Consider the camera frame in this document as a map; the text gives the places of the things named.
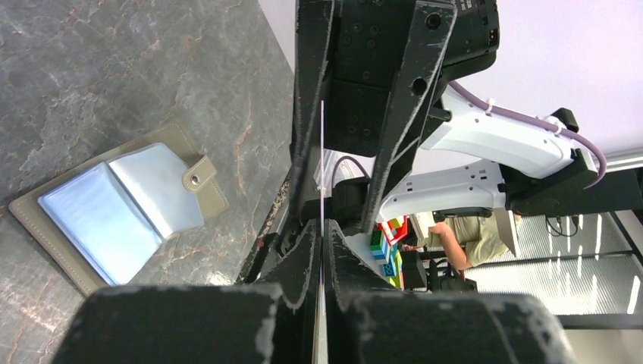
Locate colourful toy blocks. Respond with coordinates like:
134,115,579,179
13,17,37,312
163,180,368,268
369,216,409,290

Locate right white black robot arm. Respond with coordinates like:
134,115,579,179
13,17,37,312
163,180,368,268
289,1,642,232

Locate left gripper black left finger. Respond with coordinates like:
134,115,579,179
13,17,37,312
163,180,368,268
53,220,320,363

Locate seated person beige shirt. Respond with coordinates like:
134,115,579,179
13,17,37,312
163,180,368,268
422,214,513,271

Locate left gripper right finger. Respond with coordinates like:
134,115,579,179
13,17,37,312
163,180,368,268
324,220,576,363

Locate beige leather card holder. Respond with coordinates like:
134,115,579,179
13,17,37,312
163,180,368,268
9,123,228,295

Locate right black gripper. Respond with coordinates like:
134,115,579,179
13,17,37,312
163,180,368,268
289,0,500,233

